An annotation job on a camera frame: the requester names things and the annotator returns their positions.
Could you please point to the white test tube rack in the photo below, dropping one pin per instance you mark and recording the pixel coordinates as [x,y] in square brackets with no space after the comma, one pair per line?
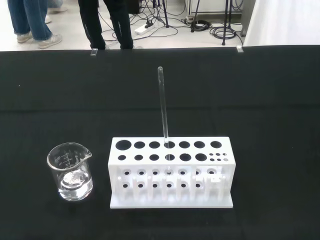
[172,155]

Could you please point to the black bench cloth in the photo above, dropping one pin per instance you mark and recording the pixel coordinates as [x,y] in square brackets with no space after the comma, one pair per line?
[75,100]

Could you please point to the white power strip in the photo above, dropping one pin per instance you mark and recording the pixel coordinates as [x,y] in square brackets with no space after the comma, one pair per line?
[141,29]

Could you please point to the clear plastic cloth clip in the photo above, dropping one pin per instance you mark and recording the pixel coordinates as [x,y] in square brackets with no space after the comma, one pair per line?
[239,49]
[93,52]

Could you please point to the person in black trousers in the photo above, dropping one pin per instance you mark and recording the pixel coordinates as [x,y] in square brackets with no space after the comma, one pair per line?
[123,27]

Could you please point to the small glass beaker with water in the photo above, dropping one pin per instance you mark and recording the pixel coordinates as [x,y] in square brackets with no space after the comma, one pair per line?
[75,185]

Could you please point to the black tripod stand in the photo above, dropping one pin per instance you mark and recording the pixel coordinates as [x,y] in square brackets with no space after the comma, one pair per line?
[228,22]

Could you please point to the person in blue trousers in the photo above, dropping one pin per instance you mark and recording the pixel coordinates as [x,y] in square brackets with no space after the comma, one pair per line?
[37,22]

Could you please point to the pale board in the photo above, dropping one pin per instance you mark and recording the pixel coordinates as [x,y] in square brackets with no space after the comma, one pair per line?
[287,22]

